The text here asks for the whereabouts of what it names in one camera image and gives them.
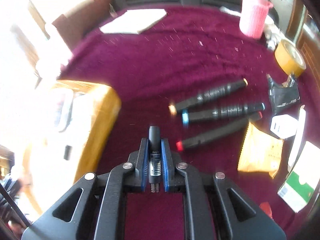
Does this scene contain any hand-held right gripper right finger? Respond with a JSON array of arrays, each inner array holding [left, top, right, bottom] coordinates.
[[160, 138, 287, 240]]

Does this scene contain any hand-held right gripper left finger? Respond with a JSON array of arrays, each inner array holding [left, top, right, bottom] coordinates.
[[21, 137, 150, 240]]

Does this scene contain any black barcode label pen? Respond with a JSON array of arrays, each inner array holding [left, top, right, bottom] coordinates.
[[148, 126, 162, 193]]

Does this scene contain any yellow cracker packet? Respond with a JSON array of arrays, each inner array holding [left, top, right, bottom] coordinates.
[[237, 121, 285, 179]]

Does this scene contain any black marker red cap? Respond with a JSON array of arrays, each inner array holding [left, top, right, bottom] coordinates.
[[176, 112, 263, 151]]

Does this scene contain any black marker blue cap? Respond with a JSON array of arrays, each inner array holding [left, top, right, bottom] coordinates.
[[182, 102, 266, 125]]

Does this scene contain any white hexagonal plastic item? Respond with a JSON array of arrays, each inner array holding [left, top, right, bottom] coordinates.
[[270, 114, 299, 138]]

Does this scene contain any large white green medicine box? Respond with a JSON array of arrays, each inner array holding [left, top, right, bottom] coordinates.
[[277, 141, 320, 213]]

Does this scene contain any black plastic packet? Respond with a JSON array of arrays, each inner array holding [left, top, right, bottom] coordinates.
[[266, 74, 300, 113]]

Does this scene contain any white folded paper tissue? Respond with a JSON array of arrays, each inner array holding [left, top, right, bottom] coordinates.
[[99, 9, 167, 35]]

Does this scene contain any brown packing tape roll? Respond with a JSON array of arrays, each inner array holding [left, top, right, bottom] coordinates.
[[274, 39, 307, 77]]

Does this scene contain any brown fabric armchair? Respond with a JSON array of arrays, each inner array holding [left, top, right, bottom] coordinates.
[[51, 0, 115, 53]]

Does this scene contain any white crumpled plastic bag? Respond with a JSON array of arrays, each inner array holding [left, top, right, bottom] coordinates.
[[265, 15, 283, 50]]

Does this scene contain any pink knitted sleeve bottle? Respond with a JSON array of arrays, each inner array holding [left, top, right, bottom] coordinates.
[[239, 0, 273, 39]]

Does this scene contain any wooden brick pattern counter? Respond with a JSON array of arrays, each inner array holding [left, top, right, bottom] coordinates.
[[296, 5, 320, 80]]

